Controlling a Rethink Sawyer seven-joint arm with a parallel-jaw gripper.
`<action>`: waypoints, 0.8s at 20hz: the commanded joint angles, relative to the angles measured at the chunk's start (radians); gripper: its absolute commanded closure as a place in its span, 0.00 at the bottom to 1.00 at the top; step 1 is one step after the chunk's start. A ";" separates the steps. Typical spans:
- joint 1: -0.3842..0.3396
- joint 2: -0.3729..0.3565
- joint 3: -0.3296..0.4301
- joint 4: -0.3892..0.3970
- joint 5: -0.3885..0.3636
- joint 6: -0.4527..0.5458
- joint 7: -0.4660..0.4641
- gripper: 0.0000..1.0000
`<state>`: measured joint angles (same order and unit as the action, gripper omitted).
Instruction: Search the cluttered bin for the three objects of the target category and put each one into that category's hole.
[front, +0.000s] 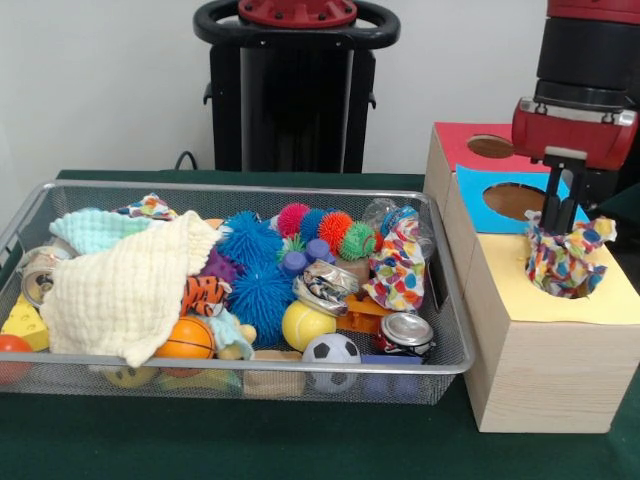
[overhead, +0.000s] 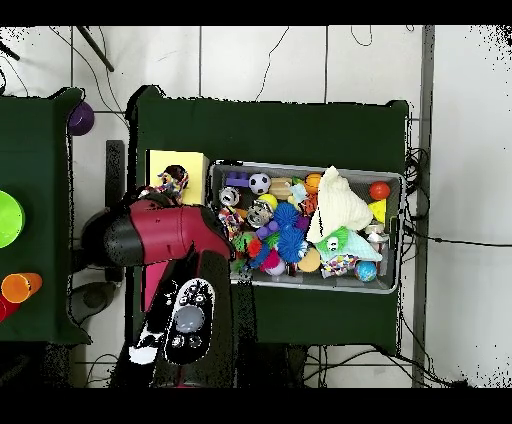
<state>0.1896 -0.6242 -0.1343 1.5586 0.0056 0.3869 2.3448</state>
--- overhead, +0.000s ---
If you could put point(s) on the small multicolour cloth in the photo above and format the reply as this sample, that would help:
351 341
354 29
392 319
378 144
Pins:
174 180

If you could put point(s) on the cream knitted cloth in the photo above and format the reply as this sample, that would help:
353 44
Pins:
336 204

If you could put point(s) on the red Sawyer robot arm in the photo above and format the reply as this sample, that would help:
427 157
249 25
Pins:
160 236

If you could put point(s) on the wooden box with three holes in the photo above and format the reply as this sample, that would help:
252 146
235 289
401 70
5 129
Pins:
196 168

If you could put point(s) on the clear mesh bin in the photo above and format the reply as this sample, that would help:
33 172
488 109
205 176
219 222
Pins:
384 282

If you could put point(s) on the crushed red drink can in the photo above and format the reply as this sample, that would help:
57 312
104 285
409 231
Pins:
229 196

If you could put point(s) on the black and white soccer ball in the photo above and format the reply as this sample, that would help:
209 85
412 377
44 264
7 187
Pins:
260 183

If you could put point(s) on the purple ball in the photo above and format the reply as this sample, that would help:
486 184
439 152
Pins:
80 118

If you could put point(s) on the yellow tennis ball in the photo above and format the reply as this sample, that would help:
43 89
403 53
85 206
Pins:
267 202

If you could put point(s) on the blue spiky rubber ball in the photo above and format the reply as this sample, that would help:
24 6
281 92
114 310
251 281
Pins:
292 246
286 214

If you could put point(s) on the green plastic bowl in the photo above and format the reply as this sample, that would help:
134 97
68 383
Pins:
10 218

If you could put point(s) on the striped tiger plush toy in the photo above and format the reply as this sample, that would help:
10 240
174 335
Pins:
309 204

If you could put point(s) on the orange toy basketball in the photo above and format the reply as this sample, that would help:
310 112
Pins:
312 182

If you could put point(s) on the black rod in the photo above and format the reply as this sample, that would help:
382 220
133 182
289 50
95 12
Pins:
94 48

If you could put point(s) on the orange plastic cup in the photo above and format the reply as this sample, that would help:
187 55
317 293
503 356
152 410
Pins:
20 286

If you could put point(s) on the green spiky rubber ball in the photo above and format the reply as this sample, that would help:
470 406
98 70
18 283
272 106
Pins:
332 240

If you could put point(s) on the mint green cloth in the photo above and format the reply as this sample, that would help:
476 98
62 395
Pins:
360 248

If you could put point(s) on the yellow cheese wedge toy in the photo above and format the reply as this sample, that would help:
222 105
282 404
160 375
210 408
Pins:
378 210

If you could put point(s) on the red ball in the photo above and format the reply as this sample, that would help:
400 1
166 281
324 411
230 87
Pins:
379 190

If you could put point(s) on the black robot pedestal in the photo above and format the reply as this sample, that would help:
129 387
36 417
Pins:
280 366

